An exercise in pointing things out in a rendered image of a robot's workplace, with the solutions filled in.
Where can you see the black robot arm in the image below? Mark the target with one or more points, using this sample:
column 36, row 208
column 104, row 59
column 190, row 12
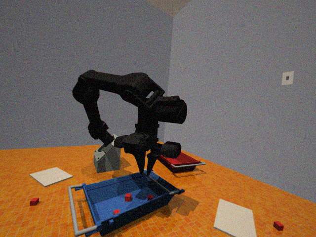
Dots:
column 133, row 88

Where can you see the blue plastic tray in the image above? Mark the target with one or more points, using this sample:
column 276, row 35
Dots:
column 106, row 196

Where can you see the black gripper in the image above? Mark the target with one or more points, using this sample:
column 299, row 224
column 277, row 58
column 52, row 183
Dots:
column 168, row 149

